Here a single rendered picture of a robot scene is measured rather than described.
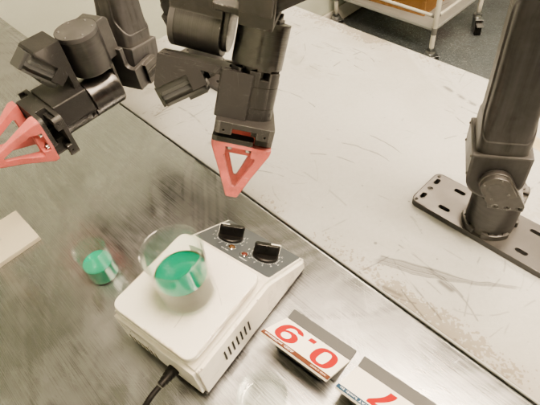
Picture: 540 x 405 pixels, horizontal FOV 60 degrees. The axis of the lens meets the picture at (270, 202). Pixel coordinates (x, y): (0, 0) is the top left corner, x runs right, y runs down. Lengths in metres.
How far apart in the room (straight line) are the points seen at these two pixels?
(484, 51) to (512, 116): 2.26
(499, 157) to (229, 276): 0.32
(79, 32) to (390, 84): 0.53
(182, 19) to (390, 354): 0.43
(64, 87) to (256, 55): 0.31
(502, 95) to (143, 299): 0.43
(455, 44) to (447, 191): 2.16
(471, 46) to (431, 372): 2.40
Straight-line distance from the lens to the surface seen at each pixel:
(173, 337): 0.51
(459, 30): 2.96
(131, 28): 0.75
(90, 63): 0.70
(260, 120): 0.53
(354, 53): 1.00
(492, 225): 0.66
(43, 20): 1.92
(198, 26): 0.53
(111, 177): 0.82
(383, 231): 0.67
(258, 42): 0.51
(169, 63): 0.53
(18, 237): 0.79
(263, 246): 0.57
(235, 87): 0.51
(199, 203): 0.72
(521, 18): 0.49
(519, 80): 0.52
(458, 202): 0.71
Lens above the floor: 1.43
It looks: 49 degrees down
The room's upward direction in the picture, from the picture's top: 8 degrees counter-clockwise
